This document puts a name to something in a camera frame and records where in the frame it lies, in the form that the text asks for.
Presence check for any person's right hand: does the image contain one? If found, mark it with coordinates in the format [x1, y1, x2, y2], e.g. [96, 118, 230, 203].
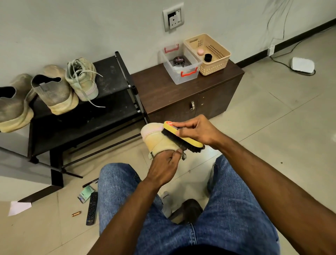
[172, 115, 226, 150]

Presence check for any person's left hand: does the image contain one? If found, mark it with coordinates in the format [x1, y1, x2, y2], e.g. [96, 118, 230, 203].
[144, 149, 183, 190]

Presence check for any black orange shoe brush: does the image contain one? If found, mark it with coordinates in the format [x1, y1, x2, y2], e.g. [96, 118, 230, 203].
[161, 121, 205, 154]

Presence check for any pale green lace-up shoe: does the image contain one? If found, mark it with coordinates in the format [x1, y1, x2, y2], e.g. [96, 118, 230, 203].
[140, 122, 188, 160]
[65, 58, 106, 109]

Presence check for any clear plastic storage box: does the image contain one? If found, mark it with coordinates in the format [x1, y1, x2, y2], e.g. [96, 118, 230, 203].
[160, 43, 202, 85]

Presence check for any beige plastic basket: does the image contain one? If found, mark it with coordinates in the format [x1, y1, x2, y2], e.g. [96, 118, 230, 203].
[183, 34, 232, 76]

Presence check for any worn tan slip-on shoe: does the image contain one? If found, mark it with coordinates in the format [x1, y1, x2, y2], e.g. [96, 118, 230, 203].
[0, 74, 36, 133]
[30, 64, 80, 116]

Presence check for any person's right forearm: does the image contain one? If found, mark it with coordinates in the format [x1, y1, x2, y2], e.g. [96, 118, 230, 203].
[215, 134, 336, 255]

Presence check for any person's left leg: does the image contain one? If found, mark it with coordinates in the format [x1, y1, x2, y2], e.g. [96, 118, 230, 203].
[98, 162, 195, 255]

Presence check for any person's leg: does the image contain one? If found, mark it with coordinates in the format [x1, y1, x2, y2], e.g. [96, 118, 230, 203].
[186, 154, 281, 255]
[98, 162, 195, 255]

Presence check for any dark brown wooden cabinet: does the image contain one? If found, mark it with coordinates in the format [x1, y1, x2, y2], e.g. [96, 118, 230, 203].
[131, 59, 245, 124]

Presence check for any person's right leg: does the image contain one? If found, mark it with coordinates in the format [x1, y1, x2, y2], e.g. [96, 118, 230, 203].
[186, 154, 281, 255]

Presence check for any green paper packet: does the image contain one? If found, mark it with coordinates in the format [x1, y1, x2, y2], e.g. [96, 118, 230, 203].
[78, 184, 96, 204]

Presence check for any black remote control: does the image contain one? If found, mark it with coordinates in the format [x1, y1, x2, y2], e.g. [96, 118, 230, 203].
[86, 191, 99, 226]

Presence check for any black metal shoe rack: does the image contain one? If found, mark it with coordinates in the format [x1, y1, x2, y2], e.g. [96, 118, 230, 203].
[0, 51, 149, 203]

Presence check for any white router box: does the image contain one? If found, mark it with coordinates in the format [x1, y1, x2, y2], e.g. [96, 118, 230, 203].
[290, 56, 316, 75]

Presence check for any white paper sheet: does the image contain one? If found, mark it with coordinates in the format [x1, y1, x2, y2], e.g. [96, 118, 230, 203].
[7, 201, 33, 216]

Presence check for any white wall socket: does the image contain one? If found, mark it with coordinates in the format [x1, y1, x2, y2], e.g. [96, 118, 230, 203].
[162, 2, 185, 32]

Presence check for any white cable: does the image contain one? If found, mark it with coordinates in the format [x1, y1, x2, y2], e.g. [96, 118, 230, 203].
[266, 0, 316, 77]

